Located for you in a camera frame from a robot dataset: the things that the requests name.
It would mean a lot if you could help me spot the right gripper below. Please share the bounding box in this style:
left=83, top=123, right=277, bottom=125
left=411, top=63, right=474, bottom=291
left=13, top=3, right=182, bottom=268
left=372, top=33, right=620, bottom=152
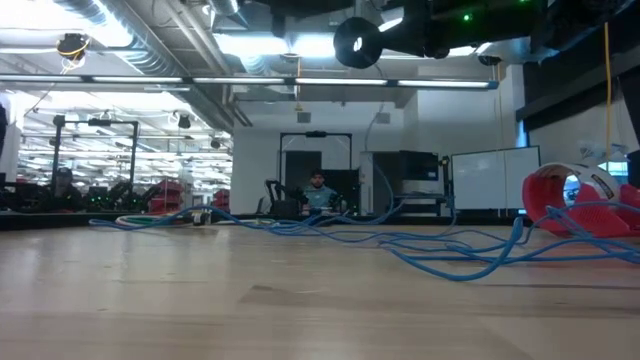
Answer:
left=378, top=0, right=454, bottom=59

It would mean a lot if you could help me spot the black spool white label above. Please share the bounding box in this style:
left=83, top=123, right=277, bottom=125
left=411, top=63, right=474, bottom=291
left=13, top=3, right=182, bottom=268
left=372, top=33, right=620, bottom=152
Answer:
left=333, top=16, right=385, bottom=70

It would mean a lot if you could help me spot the black box cabinet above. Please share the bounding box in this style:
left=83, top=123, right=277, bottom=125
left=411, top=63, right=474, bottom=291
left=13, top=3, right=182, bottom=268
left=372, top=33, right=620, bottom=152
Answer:
left=398, top=149, right=441, bottom=182

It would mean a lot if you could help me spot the whiteboard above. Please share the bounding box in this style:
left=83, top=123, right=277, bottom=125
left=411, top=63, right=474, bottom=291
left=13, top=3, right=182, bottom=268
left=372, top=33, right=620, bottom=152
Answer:
left=450, top=145, right=542, bottom=212

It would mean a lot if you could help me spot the long ceiling light bar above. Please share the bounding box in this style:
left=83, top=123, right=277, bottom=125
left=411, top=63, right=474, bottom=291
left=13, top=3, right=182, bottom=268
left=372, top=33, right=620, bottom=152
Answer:
left=0, top=73, right=500, bottom=92

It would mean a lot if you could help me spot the black low bench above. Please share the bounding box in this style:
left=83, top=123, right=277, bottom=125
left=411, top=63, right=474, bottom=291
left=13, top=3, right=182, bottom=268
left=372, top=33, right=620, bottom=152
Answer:
left=387, top=192, right=454, bottom=217

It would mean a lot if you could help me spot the person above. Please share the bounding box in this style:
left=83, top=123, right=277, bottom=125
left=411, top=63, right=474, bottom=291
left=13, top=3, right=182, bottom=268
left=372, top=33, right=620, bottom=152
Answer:
left=301, top=169, right=347, bottom=216
left=48, top=167, right=85, bottom=212

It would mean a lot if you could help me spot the red storage shelf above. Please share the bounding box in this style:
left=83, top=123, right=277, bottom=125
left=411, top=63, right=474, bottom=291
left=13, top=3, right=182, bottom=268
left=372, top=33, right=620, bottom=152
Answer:
left=212, top=188, right=232, bottom=214
left=148, top=178, right=187, bottom=215

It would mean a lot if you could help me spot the white printed tape roll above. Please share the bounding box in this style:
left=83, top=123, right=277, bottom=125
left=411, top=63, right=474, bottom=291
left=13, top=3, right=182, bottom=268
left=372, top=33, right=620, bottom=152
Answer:
left=542, top=162, right=622, bottom=207

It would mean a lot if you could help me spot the red tape dispenser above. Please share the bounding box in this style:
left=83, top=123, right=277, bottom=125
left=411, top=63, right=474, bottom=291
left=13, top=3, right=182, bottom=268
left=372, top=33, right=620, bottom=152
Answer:
left=522, top=162, right=640, bottom=239

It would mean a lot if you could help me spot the silver air duct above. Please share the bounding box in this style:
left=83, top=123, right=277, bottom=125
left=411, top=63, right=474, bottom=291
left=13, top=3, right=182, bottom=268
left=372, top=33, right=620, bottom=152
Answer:
left=52, top=0, right=236, bottom=132

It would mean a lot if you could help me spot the black ceiling cable reel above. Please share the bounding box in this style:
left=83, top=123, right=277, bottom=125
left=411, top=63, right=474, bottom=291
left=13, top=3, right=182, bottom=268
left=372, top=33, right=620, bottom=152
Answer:
left=55, top=32, right=92, bottom=64

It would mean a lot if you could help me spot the white thin wire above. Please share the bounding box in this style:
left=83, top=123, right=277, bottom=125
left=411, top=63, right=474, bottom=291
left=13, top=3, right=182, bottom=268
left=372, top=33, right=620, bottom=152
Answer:
left=114, top=210, right=279, bottom=227

